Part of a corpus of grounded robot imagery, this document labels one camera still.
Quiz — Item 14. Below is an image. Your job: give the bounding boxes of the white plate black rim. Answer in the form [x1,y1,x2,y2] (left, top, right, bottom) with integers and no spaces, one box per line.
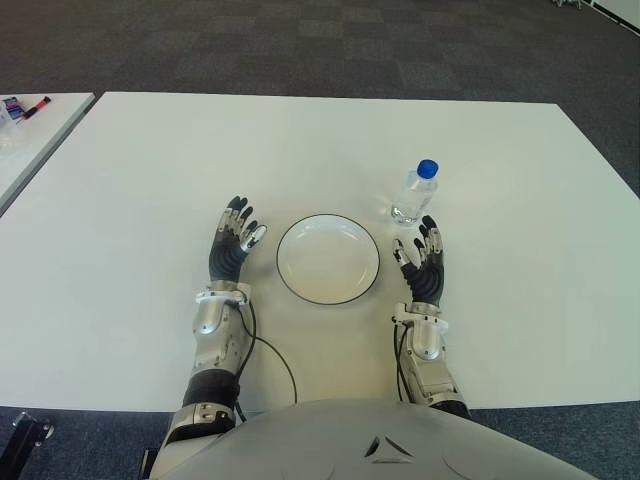
[275,213,381,306]

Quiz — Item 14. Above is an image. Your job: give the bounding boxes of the white board panel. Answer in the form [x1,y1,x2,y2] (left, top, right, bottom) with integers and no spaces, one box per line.
[587,0,640,29]

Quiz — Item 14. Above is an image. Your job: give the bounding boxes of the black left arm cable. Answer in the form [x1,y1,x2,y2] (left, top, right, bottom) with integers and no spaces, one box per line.
[234,294,300,421]

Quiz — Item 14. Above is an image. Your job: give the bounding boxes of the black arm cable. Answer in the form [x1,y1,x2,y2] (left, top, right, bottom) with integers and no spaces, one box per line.
[393,319,407,401]
[234,294,300,421]

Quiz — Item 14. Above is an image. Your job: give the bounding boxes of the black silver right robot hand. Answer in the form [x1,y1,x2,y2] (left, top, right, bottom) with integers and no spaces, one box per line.
[391,214,447,305]

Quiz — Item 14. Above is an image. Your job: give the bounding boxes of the red black marker pen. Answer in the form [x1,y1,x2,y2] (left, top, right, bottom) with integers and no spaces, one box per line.
[20,95,52,120]

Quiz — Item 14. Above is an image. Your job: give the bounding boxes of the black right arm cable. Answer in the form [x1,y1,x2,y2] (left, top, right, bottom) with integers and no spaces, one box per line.
[393,319,407,401]

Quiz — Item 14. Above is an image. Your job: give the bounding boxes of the black metal stand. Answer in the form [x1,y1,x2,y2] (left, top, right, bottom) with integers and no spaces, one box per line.
[0,410,55,480]

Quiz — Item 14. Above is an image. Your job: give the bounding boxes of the grey robot torso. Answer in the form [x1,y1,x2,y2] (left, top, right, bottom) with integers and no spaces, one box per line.
[149,399,616,480]

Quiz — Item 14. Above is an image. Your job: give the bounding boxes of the white side table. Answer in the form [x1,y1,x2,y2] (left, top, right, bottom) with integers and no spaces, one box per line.
[0,92,97,216]

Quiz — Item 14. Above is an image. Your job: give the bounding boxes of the clear water bottle blue cap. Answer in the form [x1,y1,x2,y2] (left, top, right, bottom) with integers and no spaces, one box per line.
[390,158,441,226]

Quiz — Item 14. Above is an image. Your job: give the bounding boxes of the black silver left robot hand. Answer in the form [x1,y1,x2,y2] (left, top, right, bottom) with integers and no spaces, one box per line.
[208,195,269,284]

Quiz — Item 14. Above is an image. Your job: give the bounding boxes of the small blue box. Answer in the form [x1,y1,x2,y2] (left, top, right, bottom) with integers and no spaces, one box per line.
[1,95,26,121]

